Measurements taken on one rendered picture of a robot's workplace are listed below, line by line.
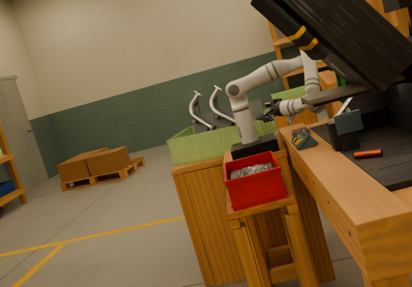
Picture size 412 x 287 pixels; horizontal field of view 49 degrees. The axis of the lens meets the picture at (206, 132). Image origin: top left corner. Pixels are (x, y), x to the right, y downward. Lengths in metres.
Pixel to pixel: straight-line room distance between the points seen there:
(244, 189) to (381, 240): 0.67
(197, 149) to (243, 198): 1.15
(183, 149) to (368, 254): 1.86
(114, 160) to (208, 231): 4.53
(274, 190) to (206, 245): 1.30
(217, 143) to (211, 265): 0.78
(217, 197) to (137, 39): 6.94
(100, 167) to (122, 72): 2.81
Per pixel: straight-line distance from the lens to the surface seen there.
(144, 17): 9.42
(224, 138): 2.74
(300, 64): 2.36
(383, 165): 1.52
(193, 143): 2.81
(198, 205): 2.84
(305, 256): 1.79
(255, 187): 1.70
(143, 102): 9.50
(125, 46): 9.54
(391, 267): 1.20
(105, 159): 7.34
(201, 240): 2.93
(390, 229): 1.16
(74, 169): 7.67
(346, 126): 1.75
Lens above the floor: 1.35
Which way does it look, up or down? 8 degrees down
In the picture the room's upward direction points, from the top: 16 degrees counter-clockwise
